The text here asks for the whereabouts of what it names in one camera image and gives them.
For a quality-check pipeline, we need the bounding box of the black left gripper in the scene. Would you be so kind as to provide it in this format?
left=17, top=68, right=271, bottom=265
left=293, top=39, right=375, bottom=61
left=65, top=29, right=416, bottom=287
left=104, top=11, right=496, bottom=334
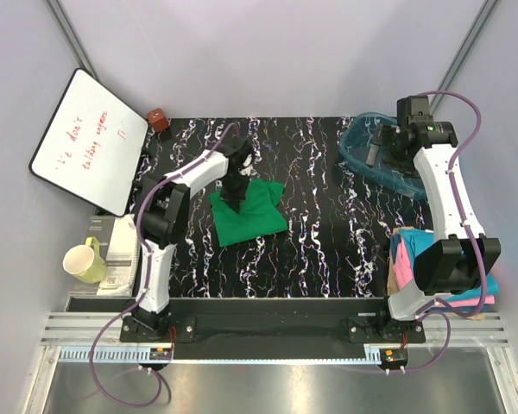
left=220, top=171, right=251, bottom=213

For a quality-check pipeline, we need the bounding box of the green t-shirt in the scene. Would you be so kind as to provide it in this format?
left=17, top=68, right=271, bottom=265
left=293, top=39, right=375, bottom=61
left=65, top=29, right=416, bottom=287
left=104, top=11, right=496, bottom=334
left=209, top=179, right=288, bottom=248

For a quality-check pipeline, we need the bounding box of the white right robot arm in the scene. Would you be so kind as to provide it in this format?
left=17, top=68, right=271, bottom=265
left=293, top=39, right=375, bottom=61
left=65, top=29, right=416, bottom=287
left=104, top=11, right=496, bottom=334
left=366, top=91, right=501, bottom=342

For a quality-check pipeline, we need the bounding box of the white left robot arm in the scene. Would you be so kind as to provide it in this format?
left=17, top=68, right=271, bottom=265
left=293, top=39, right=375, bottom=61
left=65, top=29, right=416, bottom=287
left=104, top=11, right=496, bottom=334
left=131, top=137, right=254, bottom=342

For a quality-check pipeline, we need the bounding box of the clear blue plastic bin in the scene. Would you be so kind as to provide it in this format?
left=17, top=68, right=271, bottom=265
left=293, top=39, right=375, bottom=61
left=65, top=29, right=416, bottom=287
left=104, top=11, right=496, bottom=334
left=338, top=111, right=428, bottom=201

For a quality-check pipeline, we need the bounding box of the small red-brown box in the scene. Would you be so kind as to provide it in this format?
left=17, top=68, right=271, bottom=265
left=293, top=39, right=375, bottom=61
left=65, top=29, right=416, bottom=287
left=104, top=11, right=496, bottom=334
left=147, top=108, right=169, bottom=133

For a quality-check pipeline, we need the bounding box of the folded blue t-shirt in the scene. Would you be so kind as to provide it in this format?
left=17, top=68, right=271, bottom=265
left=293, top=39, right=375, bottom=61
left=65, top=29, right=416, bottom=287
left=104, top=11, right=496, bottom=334
left=388, top=229, right=499, bottom=320

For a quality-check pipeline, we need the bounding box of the spiral bound manual booklet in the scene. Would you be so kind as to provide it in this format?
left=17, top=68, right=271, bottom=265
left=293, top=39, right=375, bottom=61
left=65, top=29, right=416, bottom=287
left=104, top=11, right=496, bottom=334
left=69, top=214, right=140, bottom=298

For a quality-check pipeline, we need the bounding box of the folded pink t-shirt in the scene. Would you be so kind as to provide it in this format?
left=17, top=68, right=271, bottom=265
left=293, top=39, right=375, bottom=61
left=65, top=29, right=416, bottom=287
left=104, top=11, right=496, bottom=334
left=393, top=240, right=499, bottom=308

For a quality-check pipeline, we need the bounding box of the folded tan t-shirt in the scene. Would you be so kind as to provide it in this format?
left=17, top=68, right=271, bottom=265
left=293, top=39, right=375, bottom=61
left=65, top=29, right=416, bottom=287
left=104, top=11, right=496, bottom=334
left=387, top=227, right=478, bottom=308

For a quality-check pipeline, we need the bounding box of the white whiteboard with red writing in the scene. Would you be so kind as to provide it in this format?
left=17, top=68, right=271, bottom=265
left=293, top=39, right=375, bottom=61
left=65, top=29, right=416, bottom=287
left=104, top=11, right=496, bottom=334
left=28, top=68, right=148, bottom=216

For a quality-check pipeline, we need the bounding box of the yellow-green mug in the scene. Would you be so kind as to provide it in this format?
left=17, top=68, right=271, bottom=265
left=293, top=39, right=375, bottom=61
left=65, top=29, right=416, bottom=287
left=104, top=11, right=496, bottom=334
left=62, top=237, right=107, bottom=285

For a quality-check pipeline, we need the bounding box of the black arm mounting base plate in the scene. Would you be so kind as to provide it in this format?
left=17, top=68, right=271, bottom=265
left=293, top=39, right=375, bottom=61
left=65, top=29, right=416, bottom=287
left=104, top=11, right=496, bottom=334
left=120, top=298, right=426, bottom=363

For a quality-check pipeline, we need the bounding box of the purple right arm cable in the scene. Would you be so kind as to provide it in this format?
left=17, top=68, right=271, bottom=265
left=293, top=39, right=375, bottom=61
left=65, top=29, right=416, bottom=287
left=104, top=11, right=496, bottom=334
left=383, top=90, right=489, bottom=375

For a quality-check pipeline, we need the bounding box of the aluminium frame rail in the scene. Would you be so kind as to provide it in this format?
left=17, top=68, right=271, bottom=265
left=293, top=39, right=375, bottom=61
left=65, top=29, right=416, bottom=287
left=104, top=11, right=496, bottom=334
left=41, top=312, right=509, bottom=347

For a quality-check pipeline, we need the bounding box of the white slotted cable duct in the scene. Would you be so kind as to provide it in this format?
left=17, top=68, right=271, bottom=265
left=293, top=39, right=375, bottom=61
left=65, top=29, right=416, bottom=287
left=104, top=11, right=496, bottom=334
left=59, top=346, right=174, bottom=364

